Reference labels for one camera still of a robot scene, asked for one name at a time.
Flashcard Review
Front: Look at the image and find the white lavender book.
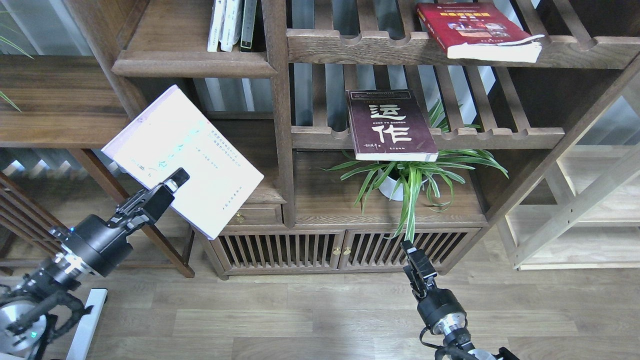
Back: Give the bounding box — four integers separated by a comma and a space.
102, 85, 264, 239

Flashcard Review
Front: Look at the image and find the white plant pot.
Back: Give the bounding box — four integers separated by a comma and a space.
378, 169, 410, 202

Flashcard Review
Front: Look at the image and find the white book middle upright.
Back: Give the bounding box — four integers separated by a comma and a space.
219, 0, 243, 52

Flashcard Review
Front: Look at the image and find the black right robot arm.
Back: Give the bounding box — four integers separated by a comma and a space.
401, 240, 517, 360

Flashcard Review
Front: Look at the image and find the left slatted cabinet door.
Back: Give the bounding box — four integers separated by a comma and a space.
210, 230, 345, 276

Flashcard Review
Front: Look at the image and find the dark wooden bookshelf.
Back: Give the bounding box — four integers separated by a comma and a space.
64, 0, 639, 268

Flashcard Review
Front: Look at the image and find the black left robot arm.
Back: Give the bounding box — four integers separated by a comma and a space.
1, 168, 190, 360

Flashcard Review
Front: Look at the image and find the red book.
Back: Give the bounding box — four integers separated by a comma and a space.
415, 2, 544, 63

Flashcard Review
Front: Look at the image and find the light wooden rack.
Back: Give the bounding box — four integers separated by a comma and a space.
495, 75, 640, 271

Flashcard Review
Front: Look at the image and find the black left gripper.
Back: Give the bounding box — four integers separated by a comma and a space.
50, 167, 190, 278

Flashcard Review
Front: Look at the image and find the dark maroon book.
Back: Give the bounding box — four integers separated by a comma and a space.
345, 89, 439, 162

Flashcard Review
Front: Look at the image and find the right slatted cabinet door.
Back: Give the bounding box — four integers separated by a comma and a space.
338, 227, 480, 272

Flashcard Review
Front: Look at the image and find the dark wooden side table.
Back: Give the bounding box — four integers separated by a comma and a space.
0, 54, 195, 278

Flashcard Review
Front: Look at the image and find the green plant leaves left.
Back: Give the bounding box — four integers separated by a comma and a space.
0, 10, 33, 113

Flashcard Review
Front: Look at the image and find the dark slatted wooden bench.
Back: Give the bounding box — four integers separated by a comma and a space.
0, 172, 116, 277

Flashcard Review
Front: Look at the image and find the white metal base bar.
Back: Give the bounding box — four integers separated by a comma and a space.
66, 288, 108, 360

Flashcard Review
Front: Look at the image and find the green spider plant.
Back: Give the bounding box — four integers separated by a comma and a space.
320, 100, 509, 241

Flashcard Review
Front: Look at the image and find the dark green upright book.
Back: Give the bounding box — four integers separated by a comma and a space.
240, 0, 258, 53

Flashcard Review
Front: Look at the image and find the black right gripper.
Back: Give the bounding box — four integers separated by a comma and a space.
400, 240, 467, 336

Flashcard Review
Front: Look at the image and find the slatted cabinet door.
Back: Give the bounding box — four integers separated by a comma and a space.
210, 230, 345, 276
338, 227, 480, 272

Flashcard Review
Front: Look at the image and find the small wooden drawer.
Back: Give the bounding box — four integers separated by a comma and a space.
227, 203, 283, 226

